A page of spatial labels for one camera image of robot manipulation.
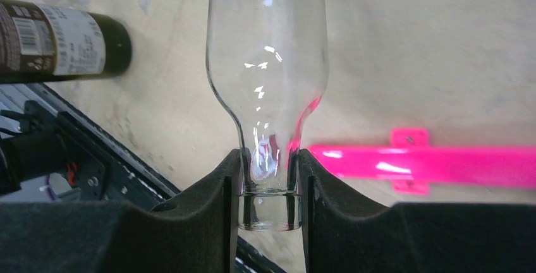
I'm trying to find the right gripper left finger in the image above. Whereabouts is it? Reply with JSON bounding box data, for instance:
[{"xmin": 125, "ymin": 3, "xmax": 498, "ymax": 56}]
[{"xmin": 1, "ymin": 150, "xmax": 241, "ymax": 272}]

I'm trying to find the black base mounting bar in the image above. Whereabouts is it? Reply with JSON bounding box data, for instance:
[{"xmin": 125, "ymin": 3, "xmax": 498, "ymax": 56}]
[{"xmin": 1, "ymin": 84, "xmax": 281, "ymax": 272}]

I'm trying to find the green bottle brown label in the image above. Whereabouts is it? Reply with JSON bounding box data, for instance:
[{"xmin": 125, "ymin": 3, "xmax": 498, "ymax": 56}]
[{"xmin": 1, "ymin": 0, "xmax": 132, "ymax": 84}]

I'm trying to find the pink plastic clip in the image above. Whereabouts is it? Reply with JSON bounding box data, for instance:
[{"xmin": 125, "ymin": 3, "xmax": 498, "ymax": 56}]
[{"xmin": 308, "ymin": 128, "xmax": 535, "ymax": 195}]

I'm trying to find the clear bottle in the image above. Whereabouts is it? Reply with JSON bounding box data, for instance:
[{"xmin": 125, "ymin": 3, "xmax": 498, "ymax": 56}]
[{"xmin": 205, "ymin": 0, "xmax": 329, "ymax": 231}]

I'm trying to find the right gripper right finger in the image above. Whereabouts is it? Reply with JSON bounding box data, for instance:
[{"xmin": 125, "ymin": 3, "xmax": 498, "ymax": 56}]
[{"xmin": 297, "ymin": 150, "xmax": 535, "ymax": 272}]

